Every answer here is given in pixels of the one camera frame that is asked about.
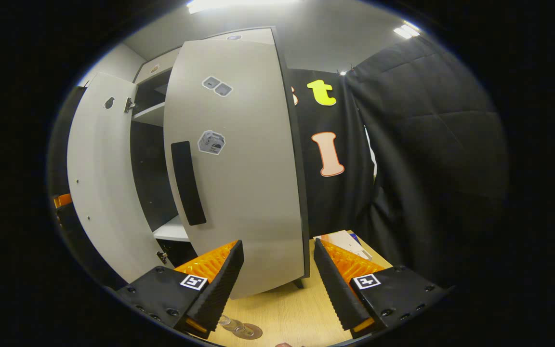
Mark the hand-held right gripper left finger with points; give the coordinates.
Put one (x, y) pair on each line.
(217, 294)

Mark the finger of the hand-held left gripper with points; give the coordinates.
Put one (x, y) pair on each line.
(62, 200)

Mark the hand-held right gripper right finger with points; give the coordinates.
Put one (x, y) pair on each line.
(337, 294)

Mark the grey cabinet door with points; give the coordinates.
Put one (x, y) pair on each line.
(104, 183)
(248, 168)

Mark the round grey coaster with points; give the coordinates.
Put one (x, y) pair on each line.
(257, 332)

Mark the grey cabinet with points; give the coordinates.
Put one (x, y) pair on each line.
(152, 114)

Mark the white cardboard box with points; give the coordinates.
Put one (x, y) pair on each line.
(345, 241)

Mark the black backdrop cloth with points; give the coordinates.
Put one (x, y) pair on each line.
(340, 202)
(427, 168)

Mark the long ceiling light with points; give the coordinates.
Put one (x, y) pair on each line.
(406, 30)
(239, 5)

